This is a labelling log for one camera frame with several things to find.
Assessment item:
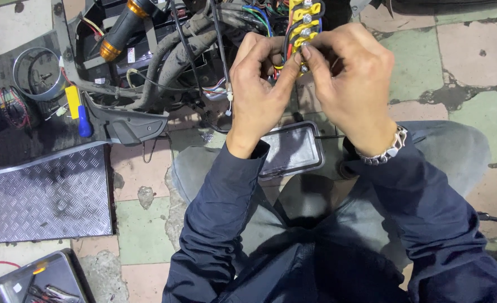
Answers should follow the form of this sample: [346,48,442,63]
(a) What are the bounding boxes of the person's left hand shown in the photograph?
[227,32,303,159]

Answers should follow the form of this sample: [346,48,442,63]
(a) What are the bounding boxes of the person's right hand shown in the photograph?
[301,23,401,156]

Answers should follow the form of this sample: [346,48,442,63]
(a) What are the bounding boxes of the yellow terminal block with screws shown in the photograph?
[274,0,323,78]

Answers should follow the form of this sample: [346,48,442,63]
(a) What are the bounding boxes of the grey rectangular plastic lid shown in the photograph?
[258,121,326,182]

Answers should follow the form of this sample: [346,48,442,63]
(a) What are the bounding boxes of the grey corrugated wiring conduit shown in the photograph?
[134,3,243,111]

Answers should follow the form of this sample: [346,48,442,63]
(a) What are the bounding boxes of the person's grey trousers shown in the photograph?
[171,120,492,291]

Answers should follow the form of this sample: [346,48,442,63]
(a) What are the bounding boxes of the black scooter body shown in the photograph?
[0,0,358,179]

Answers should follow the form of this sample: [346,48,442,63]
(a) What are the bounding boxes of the black scooter tyre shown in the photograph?
[349,0,497,18]

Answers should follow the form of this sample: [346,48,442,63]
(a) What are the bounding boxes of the black shock absorber gold ends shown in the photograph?
[99,0,157,62]

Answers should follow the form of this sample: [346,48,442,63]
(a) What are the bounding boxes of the yellow and blue screwdriver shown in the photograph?
[65,85,94,138]

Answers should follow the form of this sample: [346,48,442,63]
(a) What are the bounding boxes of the diamond plate metal footboard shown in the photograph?
[0,143,114,245]

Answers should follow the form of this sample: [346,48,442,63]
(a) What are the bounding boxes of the multimeter with red leads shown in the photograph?
[0,86,36,129]

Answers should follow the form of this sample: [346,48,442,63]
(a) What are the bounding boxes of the metal tool tray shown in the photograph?
[0,249,90,303]

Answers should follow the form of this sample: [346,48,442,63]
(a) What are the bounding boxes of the white cable connector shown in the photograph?
[225,82,235,117]

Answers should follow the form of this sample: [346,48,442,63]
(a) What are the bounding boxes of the thin black cable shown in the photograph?
[208,0,232,87]

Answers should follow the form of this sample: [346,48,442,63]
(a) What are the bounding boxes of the silver metal link bracelet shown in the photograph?
[355,125,408,166]

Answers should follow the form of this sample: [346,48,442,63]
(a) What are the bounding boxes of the coloured wire bundle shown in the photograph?
[239,0,292,38]

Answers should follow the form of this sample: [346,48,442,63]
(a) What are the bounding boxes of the chrome round bezel ring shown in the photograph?
[13,47,67,102]

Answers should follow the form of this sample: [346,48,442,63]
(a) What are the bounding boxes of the pliers with red handles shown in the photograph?
[25,283,82,303]

